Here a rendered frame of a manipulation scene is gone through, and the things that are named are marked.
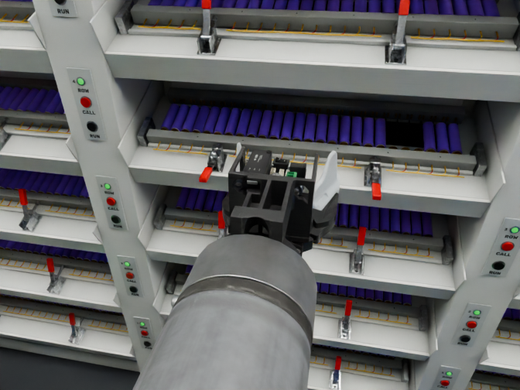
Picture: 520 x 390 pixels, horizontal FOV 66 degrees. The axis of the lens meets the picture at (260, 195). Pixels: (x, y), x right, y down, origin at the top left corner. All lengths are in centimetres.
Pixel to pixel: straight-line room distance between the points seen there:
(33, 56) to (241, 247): 57
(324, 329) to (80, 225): 58
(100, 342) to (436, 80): 103
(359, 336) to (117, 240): 56
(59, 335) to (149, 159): 69
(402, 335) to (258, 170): 70
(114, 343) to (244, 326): 101
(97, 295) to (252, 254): 84
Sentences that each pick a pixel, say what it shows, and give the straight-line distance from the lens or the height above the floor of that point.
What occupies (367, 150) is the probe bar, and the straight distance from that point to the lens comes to 69.
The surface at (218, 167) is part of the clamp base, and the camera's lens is 68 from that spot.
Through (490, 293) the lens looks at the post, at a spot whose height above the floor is 54.
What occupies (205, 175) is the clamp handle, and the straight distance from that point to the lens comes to 64.
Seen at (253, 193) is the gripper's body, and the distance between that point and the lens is 32.
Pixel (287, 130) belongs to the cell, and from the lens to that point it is 72.
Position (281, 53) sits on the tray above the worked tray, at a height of 93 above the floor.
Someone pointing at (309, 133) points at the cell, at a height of 78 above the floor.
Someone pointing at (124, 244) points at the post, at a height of 54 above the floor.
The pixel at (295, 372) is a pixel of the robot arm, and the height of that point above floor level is 90.
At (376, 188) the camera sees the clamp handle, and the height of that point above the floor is 76.
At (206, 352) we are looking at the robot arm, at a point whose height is 92.
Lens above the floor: 108
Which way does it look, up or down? 34 degrees down
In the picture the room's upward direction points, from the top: straight up
